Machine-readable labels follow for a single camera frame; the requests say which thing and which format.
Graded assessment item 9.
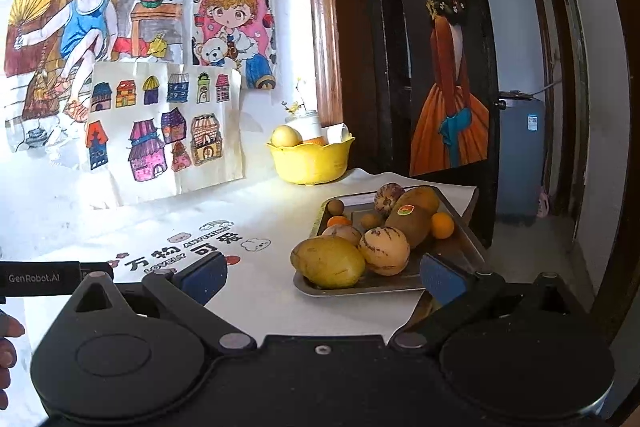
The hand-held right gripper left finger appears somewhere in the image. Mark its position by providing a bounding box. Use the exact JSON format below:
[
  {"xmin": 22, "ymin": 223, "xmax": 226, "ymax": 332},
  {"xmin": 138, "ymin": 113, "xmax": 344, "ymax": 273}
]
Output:
[{"xmin": 55, "ymin": 252, "xmax": 258, "ymax": 355}]

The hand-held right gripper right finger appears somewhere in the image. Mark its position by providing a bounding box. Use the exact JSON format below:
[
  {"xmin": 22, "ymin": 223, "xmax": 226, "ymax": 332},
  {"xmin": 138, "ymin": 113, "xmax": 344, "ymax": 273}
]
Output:
[{"xmin": 389, "ymin": 253, "xmax": 593, "ymax": 355}]

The metal tray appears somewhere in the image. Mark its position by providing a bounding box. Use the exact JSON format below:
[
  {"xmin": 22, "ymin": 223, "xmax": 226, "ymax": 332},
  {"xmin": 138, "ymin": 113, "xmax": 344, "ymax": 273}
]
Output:
[{"xmin": 292, "ymin": 186, "xmax": 488, "ymax": 297}]

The small orange mandarin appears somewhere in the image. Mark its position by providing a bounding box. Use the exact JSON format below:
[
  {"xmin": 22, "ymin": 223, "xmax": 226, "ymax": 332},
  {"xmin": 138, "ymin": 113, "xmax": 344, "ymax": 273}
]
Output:
[{"xmin": 431, "ymin": 212, "xmax": 456, "ymax": 240}]

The large kiwi with sticker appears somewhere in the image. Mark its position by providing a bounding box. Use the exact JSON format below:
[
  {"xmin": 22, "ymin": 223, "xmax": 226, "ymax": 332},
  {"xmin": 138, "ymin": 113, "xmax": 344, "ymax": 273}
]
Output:
[{"xmin": 384, "ymin": 203, "xmax": 433, "ymax": 249}]

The orange striped pepino melon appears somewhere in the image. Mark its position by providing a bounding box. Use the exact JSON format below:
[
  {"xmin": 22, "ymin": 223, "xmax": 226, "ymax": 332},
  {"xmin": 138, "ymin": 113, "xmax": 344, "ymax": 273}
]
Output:
[{"xmin": 358, "ymin": 227, "xmax": 411, "ymax": 277}]

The brown-yellow mango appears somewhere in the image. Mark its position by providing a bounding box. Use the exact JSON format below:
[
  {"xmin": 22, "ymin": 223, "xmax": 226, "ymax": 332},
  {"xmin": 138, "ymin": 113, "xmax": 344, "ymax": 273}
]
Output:
[{"xmin": 400, "ymin": 186, "xmax": 441, "ymax": 215}]

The dark purple-striped pepino melon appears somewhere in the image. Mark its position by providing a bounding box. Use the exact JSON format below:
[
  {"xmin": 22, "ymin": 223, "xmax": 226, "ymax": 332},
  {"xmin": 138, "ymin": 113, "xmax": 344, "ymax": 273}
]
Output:
[{"xmin": 375, "ymin": 183, "xmax": 406, "ymax": 214}]

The pale striped pepino melon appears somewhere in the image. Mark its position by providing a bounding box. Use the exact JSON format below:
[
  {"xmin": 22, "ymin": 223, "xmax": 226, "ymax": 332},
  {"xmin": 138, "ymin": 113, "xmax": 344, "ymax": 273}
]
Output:
[{"xmin": 321, "ymin": 224, "xmax": 362, "ymax": 248}]

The yellow-green mango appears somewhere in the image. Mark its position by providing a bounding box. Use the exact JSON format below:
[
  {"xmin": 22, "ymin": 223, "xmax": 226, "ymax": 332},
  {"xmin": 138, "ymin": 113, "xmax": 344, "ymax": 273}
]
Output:
[{"xmin": 291, "ymin": 236, "xmax": 367, "ymax": 290}]

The person's left hand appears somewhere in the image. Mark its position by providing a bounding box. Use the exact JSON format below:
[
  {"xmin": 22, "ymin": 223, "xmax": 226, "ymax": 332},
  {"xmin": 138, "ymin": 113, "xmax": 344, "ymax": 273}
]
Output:
[{"xmin": 0, "ymin": 307, "xmax": 26, "ymax": 403}]

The printed white table cloth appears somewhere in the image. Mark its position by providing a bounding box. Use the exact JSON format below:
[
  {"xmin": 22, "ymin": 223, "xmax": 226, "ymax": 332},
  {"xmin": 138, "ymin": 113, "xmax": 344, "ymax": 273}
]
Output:
[{"xmin": 0, "ymin": 167, "xmax": 481, "ymax": 388}]

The blue-grey appliance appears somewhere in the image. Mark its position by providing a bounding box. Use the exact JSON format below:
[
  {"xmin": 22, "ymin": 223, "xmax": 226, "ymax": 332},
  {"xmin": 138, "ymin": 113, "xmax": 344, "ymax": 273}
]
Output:
[{"xmin": 496, "ymin": 91, "xmax": 547, "ymax": 228}]

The yellow plastic bowl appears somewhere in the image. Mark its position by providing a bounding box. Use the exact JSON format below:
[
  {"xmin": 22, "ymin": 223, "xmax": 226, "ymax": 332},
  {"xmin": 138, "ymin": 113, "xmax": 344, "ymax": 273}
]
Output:
[{"xmin": 265, "ymin": 136, "xmax": 356, "ymax": 186}]

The colourful houses drawing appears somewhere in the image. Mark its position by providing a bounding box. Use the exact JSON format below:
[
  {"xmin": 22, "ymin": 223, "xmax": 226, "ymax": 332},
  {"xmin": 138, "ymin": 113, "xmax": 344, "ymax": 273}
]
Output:
[{"xmin": 85, "ymin": 62, "xmax": 246, "ymax": 208}]

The yellow apple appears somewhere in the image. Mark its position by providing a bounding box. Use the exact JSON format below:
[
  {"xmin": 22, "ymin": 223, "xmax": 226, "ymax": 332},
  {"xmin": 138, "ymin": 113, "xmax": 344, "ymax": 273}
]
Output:
[{"xmin": 271, "ymin": 125, "xmax": 304, "ymax": 148}]

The girl in orange dress painting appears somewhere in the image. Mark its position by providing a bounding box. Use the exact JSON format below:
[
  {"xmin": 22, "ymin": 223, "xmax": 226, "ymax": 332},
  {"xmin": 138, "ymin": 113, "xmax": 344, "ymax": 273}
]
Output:
[{"xmin": 385, "ymin": 0, "xmax": 501, "ymax": 178}]

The white jar with orange band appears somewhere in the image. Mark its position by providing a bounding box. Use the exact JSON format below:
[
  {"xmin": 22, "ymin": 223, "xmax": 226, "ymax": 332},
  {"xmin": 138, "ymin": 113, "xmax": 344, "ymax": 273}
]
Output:
[{"xmin": 295, "ymin": 111, "xmax": 326, "ymax": 145}]

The yellow flower sprig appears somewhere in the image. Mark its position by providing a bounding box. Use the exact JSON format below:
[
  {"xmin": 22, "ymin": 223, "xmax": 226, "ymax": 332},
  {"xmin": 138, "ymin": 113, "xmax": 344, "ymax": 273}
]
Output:
[{"xmin": 282, "ymin": 78, "xmax": 307, "ymax": 115}]

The black door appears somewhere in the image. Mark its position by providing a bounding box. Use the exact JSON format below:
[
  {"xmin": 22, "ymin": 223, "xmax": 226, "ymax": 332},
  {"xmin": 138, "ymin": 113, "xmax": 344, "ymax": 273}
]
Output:
[{"xmin": 350, "ymin": 0, "xmax": 503, "ymax": 248}]

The brown glass-panel door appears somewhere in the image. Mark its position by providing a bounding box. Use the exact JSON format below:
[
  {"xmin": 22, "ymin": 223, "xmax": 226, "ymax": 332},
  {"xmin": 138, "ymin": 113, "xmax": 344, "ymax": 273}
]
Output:
[{"xmin": 542, "ymin": 0, "xmax": 593, "ymax": 220}]

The girl with bear drawing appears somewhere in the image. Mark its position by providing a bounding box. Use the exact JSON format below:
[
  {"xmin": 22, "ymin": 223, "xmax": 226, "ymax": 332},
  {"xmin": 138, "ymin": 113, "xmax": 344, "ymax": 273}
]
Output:
[{"xmin": 192, "ymin": 0, "xmax": 278, "ymax": 90}]

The boy with fan drawing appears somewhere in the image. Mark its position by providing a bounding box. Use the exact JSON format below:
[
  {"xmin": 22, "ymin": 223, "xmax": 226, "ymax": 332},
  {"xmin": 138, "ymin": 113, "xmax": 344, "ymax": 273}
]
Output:
[{"xmin": 5, "ymin": 0, "xmax": 196, "ymax": 168}]

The wooden door frame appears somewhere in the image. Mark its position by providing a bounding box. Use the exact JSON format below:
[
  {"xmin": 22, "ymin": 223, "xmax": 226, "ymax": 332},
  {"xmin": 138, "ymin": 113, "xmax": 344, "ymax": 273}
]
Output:
[{"xmin": 305, "ymin": 0, "xmax": 351, "ymax": 130}]

